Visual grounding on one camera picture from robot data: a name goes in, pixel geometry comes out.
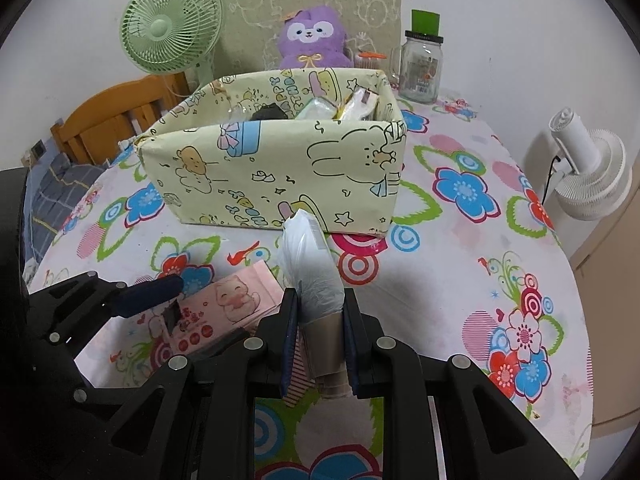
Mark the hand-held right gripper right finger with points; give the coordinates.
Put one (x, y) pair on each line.
(352, 345)

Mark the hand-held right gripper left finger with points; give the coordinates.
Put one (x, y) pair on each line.
(289, 345)

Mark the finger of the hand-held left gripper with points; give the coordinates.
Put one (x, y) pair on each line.
(150, 292)
(80, 385)

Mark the white plastic bag roll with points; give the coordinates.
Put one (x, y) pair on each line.
(310, 285)

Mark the pink cartoon tissue packet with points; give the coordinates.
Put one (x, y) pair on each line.
(225, 305)

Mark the yellow cartoon box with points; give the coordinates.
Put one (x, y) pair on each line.
(280, 170)

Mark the clear plastic bags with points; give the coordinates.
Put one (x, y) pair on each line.
(234, 110)

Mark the white snack packet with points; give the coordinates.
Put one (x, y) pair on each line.
(362, 100)

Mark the plaid grey bedding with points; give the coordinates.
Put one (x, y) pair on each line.
(55, 185)

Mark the floral tablecloth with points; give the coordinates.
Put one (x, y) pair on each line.
(450, 260)

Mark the green desk fan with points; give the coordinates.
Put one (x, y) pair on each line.
(167, 27)

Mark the beige door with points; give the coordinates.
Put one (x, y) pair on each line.
(612, 270)

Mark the cotton swab jar orange lid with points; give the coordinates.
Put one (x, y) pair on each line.
(370, 60)

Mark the white standing fan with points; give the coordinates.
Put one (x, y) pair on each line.
(595, 175)

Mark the cartoon print cardboard panel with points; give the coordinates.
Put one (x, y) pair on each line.
(250, 10)

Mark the purple plush toy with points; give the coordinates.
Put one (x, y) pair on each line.
(312, 35)

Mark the green plastic cup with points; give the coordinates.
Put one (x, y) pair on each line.
(426, 22)

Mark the wall socket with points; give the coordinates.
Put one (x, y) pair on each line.
(38, 149)

